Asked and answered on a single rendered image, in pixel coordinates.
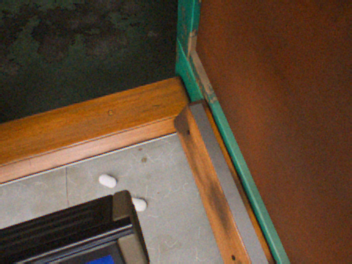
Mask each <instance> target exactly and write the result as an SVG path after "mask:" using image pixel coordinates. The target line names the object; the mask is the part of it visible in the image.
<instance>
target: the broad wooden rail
mask: <svg viewBox="0 0 352 264"><path fill-rule="evenodd" d="M189 102H191V101H190V98H189V95H188V93H187V89H186V88H185V84H184V83H183V80H182V78H181V76H178V77H174V78H172V79H166V80H163V81H159V82H155V83H151V84H148V85H146V86H140V87H135V88H133V89H131V90H125V91H123V92H118V93H112V94H110V95H108V96H103V97H99V98H94V99H92V100H90V101H84V102H79V103H77V104H71V105H69V106H66V107H62V108H58V109H53V110H51V111H46V112H43V113H38V114H35V115H30V116H27V117H23V118H20V119H15V120H12V121H9V122H5V123H1V124H0V185H1V184H5V183H6V182H12V181H15V180H19V179H21V178H26V177H28V176H31V175H35V174H38V173H42V172H44V171H49V170H52V169H56V168H58V167H63V166H65V165H68V164H72V163H78V162H79V161H81V160H87V159H89V158H93V157H95V156H100V155H103V154H107V153H109V152H114V151H116V150H119V149H124V148H128V147H130V146H132V145H137V144H140V143H144V142H147V141H151V140H153V139H157V138H161V137H166V136H167V135H169V134H175V133H176V130H175V128H174V119H175V117H176V116H178V113H180V112H181V110H182V109H183V108H184V107H185V106H186V105H187V103H189Z"/></svg>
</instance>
